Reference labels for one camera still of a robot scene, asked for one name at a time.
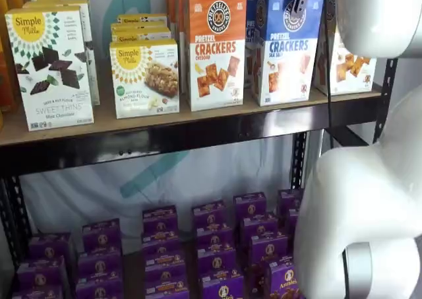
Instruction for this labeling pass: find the blue sea salt cracker box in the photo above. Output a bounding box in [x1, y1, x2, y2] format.
[245, 0, 297, 98]
[255, 0, 326, 108]

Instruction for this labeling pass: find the yellow pretzel cracker box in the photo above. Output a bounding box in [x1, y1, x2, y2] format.
[315, 0, 378, 97]

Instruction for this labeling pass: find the orange cheddar cracker box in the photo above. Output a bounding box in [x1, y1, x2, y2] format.
[174, 0, 231, 106]
[166, 0, 212, 46]
[183, 0, 247, 112]

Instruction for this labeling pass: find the almond flour bars box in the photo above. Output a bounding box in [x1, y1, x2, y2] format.
[110, 22, 173, 44]
[117, 13, 169, 26]
[109, 38, 181, 120]

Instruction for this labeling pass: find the purple Annie's box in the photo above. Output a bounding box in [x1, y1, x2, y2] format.
[75, 277, 125, 299]
[142, 205, 179, 236]
[284, 207, 300, 228]
[196, 247, 237, 276]
[82, 218, 123, 253]
[28, 232, 73, 262]
[245, 260, 298, 299]
[248, 234, 289, 264]
[240, 214, 280, 240]
[11, 284, 65, 299]
[143, 249, 185, 267]
[191, 200, 229, 230]
[141, 232, 181, 254]
[144, 280, 191, 299]
[144, 263, 189, 285]
[201, 271, 245, 299]
[16, 257, 69, 289]
[233, 192, 268, 220]
[195, 224, 233, 251]
[77, 250, 124, 281]
[277, 188, 304, 211]

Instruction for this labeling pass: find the particle board shelf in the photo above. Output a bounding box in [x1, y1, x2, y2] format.
[0, 86, 385, 147]

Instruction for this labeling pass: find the black metal shelving rack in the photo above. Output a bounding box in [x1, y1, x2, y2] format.
[0, 57, 399, 299]

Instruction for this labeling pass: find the white backdrop with teal logo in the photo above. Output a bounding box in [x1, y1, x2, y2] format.
[19, 0, 326, 247]

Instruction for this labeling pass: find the black cable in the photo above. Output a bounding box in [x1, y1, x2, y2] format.
[322, 0, 334, 150]

